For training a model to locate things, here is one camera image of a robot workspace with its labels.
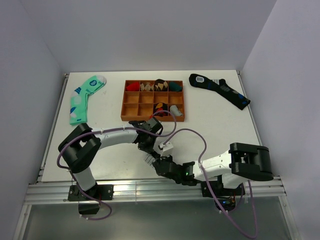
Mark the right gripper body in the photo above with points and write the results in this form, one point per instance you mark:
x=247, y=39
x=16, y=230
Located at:
x=168, y=158

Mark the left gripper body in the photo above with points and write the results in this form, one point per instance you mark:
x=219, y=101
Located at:
x=148, y=143

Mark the white black-striped ankle sock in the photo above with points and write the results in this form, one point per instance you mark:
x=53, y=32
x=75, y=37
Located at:
x=152, y=157

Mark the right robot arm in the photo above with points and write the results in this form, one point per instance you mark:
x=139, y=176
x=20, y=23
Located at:
x=235, y=166

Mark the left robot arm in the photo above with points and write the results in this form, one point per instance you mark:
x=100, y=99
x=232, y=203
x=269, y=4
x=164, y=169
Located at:
x=82, y=144

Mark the black red yellow argyle sock roll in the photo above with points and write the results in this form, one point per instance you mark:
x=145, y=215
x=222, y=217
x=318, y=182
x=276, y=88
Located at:
x=160, y=109

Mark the wooden compartment tray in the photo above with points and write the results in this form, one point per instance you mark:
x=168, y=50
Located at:
x=138, y=105

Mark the light grey rolled sock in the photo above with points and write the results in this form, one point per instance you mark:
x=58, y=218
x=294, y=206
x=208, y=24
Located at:
x=175, y=111

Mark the beige argyle rolled sock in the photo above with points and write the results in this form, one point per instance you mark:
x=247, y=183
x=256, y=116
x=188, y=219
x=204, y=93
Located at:
x=146, y=86

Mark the red rolled sock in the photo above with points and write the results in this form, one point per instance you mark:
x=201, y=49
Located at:
x=133, y=87

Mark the black tan argyle rolled sock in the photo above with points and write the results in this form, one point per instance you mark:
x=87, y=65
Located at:
x=160, y=85

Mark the dark teal rolled sock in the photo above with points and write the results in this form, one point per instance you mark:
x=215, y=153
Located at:
x=174, y=87

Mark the mint green patterned sock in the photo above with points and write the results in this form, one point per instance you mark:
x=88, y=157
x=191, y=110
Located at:
x=79, y=99

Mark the black blue patterned long sock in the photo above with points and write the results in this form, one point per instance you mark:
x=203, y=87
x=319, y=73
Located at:
x=220, y=87

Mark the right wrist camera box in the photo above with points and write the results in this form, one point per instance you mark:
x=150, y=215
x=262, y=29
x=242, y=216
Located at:
x=165, y=149

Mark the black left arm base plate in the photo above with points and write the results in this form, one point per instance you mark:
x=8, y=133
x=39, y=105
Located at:
x=102, y=192

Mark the aluminium table edge rail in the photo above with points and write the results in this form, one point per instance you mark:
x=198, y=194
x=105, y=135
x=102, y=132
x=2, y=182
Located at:
x=146, y=190

